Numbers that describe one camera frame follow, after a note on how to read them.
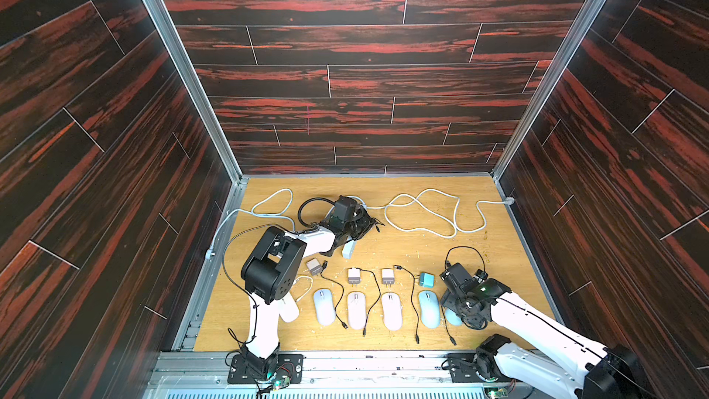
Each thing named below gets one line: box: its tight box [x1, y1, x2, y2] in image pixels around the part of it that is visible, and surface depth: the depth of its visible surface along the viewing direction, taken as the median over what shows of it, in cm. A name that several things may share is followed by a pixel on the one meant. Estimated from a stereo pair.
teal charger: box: [419, 271, 435, 290], surface depth 90 cm
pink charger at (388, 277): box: [381, 268, 396, 288], surface depth 90 cm
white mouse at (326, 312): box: [313, 289, 337, 327], surface depth 84 cm
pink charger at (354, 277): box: [347, 267, 361, 289], surface depth 91 cm
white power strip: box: [341, 235, 357, 260], surface depth 95 cm
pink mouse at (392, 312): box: [381, 291, 404, 332], surface depth 84 cm
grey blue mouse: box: [418, 290, 441, 330], surface depth 84 cm
